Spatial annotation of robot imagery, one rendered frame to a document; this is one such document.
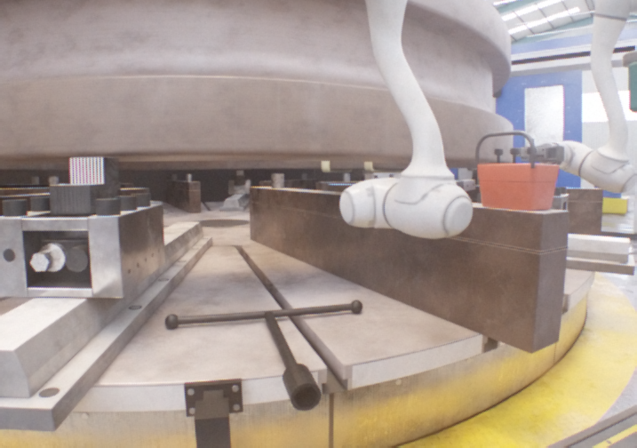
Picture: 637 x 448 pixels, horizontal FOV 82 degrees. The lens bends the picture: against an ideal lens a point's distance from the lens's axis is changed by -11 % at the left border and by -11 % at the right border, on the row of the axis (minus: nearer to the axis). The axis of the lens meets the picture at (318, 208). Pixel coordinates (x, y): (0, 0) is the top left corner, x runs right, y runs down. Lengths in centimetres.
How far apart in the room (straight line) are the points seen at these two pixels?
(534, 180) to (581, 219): 246
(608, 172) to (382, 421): 103
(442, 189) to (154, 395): 77
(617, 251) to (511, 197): 125
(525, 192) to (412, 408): 68
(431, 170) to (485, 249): 52
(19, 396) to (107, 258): 39
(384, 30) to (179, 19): 96
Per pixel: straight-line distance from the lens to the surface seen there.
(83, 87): 158
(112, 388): 106
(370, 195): 85
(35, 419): 93
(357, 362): 108
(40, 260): 123
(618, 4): 150
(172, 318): 131
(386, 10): 94
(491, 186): 122
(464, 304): 132
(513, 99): 667
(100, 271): 116
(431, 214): 74
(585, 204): 360
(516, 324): 122
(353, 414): 118
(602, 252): 237
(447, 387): 134
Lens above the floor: 78
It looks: 5 degrees down
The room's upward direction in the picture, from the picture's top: straight up
